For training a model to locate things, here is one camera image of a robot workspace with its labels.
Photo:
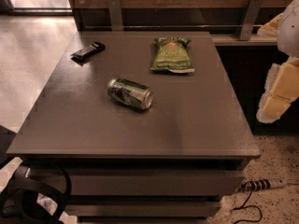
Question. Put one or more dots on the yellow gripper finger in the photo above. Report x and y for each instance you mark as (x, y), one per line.
(270, 29)
(281, 89)

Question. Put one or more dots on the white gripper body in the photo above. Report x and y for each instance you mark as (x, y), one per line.
(290, 28)

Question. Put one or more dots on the green soda can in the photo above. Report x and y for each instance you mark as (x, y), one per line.
(130, 93)

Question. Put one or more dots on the green chip bag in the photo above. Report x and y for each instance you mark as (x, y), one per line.
(171, 55)

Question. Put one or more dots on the white power strip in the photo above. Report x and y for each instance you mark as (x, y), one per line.
(262, 184)

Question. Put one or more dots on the grey drawer cabinet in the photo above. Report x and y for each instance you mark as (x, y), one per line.
(171, 163)

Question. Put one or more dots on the black snack bar wrapper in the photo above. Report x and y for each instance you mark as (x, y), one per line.
(88, 51)

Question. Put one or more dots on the right metal bracket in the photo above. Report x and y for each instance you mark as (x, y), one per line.
(250, 16)

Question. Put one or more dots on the metal bracket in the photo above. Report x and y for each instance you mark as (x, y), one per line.
(250, 16)
(115, 14)

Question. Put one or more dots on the wooden wall shelf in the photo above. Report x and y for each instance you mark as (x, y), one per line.
(233, 40)

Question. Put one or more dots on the left metal bracket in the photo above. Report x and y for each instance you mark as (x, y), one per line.
(115, 14)

